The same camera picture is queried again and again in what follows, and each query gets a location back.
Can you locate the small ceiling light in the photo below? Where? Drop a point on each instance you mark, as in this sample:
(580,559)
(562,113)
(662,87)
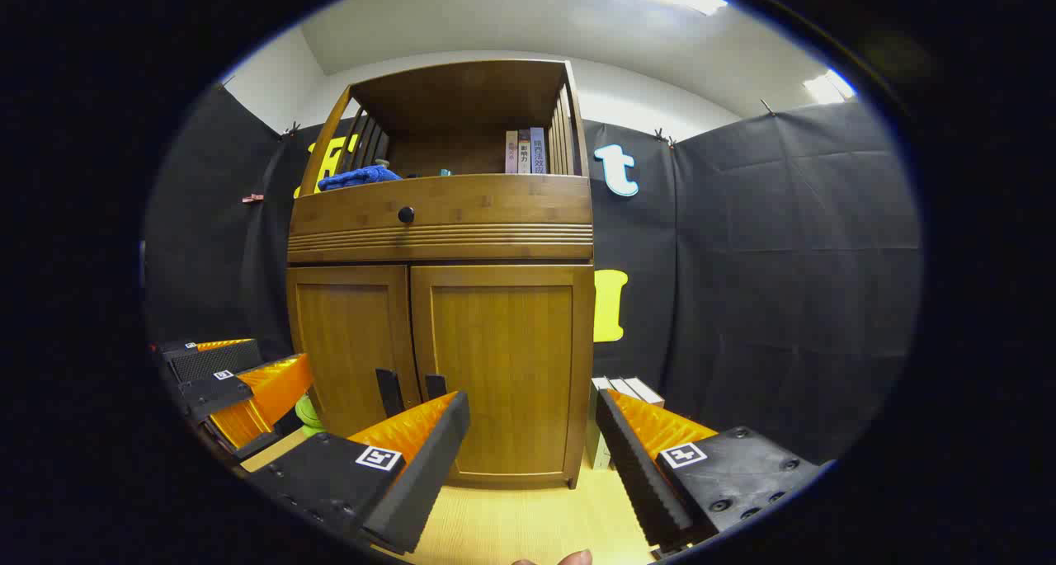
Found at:
(829,87)

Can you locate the wooden shoe cabinet door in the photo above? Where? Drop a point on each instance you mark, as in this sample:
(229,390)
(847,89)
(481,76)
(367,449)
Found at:
(346,342)
(503,342)

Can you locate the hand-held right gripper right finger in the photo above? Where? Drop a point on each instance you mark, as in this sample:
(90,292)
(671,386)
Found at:
(635,474)

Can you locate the black round drawer knob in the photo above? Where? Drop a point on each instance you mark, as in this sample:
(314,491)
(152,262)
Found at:
(406,214)

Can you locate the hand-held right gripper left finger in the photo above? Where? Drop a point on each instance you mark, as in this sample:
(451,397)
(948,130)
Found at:
(429,474)

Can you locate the green frog toy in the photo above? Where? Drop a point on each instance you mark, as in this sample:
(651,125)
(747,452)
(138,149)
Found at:
(307,412)

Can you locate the brown spine shelf book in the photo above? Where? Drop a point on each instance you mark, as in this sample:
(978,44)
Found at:
(524,153)

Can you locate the beige spine shelf book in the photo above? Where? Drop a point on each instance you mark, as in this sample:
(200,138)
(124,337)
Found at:
(511,153)

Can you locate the pale green standing book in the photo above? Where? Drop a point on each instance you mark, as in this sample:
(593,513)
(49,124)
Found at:
(596,441)

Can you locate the lilac spine shelf book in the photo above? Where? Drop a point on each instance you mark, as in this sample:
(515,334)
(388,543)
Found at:
(538,151)

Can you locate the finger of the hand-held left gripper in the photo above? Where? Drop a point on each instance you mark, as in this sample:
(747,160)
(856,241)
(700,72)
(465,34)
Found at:
(219,360)
(210,390)

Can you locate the wooden double-door shoe cabinet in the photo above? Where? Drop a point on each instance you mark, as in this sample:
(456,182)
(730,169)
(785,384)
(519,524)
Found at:
(462,103)

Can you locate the black backdrop cloth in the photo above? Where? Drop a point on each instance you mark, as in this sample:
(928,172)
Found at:
(784,284)

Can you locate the blue cloth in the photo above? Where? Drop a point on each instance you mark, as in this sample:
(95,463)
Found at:
(359,177)

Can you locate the dark brown standing book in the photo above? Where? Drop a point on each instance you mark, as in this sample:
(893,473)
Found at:
(620,384)

